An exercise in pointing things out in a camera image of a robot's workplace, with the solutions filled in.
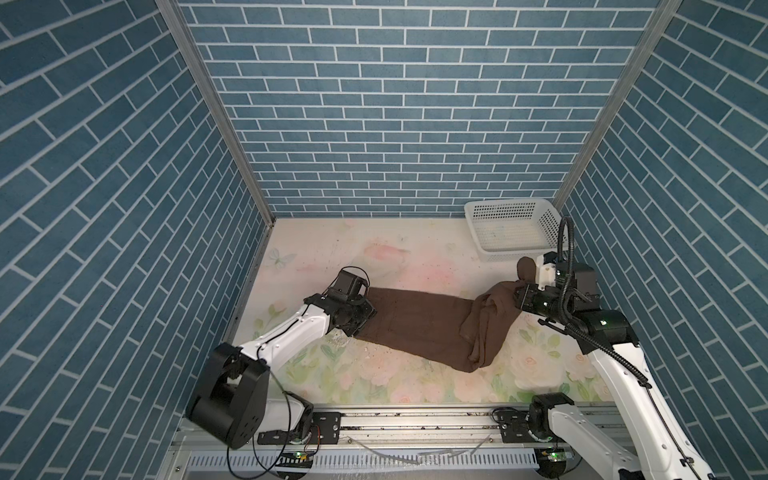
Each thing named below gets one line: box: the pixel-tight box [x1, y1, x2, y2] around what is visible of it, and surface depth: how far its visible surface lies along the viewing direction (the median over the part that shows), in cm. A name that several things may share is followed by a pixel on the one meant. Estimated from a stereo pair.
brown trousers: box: [354, 256, 537, 373], surface depth 88 cm
